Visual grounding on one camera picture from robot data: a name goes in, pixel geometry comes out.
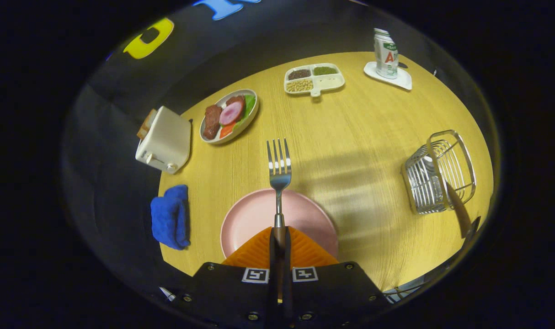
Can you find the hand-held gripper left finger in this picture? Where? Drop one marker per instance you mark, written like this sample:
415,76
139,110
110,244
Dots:
273,251

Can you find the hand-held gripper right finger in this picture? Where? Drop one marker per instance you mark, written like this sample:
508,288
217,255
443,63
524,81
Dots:
288,251

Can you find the metal fork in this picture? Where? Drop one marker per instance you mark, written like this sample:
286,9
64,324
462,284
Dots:
280,176

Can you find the pink plate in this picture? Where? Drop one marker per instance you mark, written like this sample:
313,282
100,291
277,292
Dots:
250,219

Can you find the blue cloth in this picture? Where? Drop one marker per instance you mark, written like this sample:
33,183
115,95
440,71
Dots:
168,219

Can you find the white food plate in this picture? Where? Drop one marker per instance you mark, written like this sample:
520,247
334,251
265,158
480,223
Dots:
242,129

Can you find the orange carrot slice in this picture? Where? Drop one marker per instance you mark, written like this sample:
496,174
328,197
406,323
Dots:
226,130

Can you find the long brown meat piece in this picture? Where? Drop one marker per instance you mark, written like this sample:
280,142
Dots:
212,121

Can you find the pink ham slice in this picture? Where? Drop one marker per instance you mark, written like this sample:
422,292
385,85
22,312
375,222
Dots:
231,113

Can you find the green lettuce leaf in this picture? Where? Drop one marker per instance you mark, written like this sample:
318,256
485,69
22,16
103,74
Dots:
249,107

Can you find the cream toaster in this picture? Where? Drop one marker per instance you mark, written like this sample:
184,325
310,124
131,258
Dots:
168,141

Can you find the small brown meat piece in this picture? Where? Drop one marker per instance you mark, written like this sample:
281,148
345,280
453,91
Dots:
235,99

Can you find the pile of yellow soybeans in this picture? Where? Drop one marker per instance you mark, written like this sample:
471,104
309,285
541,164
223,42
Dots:
299,85

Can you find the white divided dish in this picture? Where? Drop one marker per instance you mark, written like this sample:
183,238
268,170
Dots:
330,82

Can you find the pile of dark red beans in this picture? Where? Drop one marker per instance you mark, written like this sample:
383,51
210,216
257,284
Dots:
299,73

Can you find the toasted bread slice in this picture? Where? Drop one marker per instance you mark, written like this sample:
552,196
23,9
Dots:
145,125

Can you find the pile of green beans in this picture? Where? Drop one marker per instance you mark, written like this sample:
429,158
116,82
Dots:
324,71

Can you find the white coaster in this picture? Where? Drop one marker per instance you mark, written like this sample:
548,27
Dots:
403,81

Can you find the clear bottle with green label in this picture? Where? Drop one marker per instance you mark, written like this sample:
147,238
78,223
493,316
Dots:
386,57

